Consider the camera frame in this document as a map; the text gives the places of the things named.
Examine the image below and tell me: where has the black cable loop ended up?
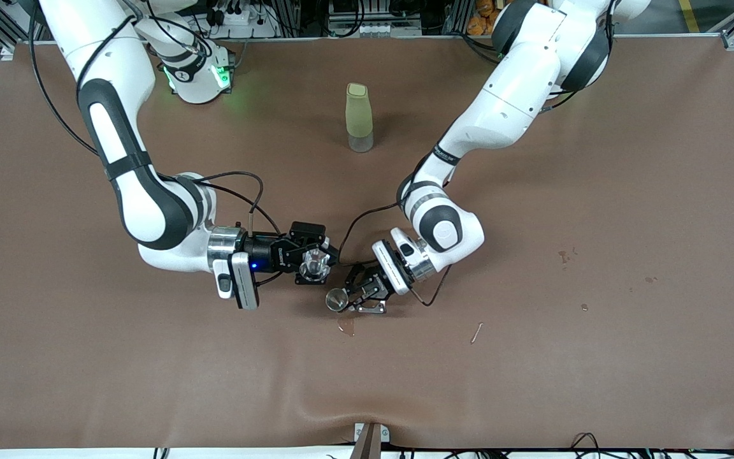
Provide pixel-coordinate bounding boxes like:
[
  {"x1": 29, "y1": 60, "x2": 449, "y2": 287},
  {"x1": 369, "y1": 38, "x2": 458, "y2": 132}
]
[{"x1": 571, "y1": 432, "x2": 603, "y2": 456}]

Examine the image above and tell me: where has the grey electronics box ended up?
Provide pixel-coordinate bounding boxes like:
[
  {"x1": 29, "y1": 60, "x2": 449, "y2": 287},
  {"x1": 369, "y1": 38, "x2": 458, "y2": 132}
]
[{"x1": 327, "y1": 0, "x2": 423, "y2": 38}]

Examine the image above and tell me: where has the green frosted bottle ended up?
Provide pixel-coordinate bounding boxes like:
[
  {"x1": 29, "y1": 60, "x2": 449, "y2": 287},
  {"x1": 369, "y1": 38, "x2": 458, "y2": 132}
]
[{"x1": 345, "y1": 82, "x2": 374, "y2": 154}]

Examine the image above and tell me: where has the brown table mat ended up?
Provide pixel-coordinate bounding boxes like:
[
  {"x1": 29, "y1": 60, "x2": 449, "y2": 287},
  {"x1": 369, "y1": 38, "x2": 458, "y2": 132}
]
[{"x1": 0, "y1": 35, "x2": 734, "y2": 450}]

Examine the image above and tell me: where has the metal table edge clamp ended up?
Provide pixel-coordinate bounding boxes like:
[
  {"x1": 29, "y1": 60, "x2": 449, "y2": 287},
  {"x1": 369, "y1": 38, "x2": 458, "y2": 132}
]
[{"x1": 351, "y1": 422, "x2": 391, "y2": 459}]

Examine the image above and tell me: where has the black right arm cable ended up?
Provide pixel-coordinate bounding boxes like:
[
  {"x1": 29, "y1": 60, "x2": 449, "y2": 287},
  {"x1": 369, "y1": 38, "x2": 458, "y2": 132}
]
[{"x1": 28, "y1": 0, "x2": 285, "y2": 238}]

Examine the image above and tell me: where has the steel jigger measuring cup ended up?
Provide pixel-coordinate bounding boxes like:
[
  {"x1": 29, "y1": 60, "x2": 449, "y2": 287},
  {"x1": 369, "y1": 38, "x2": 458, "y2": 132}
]
[{"x1": 324, "y1": 287, "x2": 352, "y2": 314}]

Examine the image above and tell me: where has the clear glass shaker cup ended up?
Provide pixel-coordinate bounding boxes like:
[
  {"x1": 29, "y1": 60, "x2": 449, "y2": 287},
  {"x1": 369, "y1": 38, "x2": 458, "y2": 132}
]
[{"x1": 299, "y1": 247, "x2": 333, "y2": 281}]

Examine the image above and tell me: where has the white power strip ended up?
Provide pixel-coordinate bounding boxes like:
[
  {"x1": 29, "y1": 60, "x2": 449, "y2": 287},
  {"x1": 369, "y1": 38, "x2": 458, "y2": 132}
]
[{"x1": 205, "y1": 0, "x2": 278, "y2": 40}]

